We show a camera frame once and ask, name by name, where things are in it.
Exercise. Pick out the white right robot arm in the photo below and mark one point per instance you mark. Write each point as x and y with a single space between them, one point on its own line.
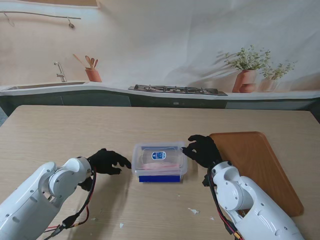
250 200

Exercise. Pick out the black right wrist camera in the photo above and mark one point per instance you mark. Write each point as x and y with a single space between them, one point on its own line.
206 180

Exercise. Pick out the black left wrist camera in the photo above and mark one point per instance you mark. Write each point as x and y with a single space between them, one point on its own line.
86 185

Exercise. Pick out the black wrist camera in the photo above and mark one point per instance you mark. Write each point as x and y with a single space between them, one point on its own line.
86 185
206 180

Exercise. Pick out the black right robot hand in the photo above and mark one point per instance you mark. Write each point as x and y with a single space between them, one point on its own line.
207 152

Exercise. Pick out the clear container with blue clips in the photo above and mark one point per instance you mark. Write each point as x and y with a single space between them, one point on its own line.
160 178

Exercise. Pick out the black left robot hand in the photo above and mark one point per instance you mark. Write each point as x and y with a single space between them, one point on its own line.
105 161

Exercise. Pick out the pink bacon slices stack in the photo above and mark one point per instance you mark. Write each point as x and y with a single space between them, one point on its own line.
160 166

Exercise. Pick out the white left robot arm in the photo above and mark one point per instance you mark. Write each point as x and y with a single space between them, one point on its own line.
32 200

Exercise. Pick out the brown wooden tray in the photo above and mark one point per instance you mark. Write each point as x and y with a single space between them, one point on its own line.
250 155

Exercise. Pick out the clear lid with blue label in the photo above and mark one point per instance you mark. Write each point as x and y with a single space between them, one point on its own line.
160 148

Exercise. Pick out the large white paper scrap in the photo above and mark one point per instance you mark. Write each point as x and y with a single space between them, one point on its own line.
193 211

